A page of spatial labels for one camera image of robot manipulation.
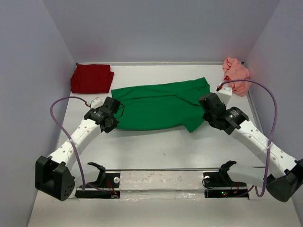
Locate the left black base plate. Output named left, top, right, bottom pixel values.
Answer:
left=72, top=162, right=121, bottom=199

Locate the folded red t shirt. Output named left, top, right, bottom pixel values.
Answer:
left=71, top=64, right=114, bottom=94

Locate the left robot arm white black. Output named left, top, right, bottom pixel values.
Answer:
left=35, top=97, right=122, bottom=201

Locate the pink t shirt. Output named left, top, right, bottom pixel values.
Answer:
left=223, top=58, right=251, bottom=97

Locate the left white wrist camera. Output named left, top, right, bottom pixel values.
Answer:
left=86, top=97, right=103, bottom=109

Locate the aluminium rail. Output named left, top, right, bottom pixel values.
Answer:
left=104, top=166, right=266, bottom=172

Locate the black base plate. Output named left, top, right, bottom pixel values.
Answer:
left=202, top=161, right=249, bottom=199
left=72, top=162, right=121, bottom=199

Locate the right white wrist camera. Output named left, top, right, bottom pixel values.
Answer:
left=216, top=87, right=232, bottom=105

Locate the green t shirt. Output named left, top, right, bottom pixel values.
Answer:
left=111, top=78, right=210, bottom=133

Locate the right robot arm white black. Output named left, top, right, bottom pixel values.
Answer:
left=198, top=93, right=303, bottom=202

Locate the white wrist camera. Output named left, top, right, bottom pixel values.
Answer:
left=86, top=97, right=103, bottom=109
left=216, top=87, right=232, bottom=105

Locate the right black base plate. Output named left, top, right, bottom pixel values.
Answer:
left=202, top=161, right=249, bottom=199

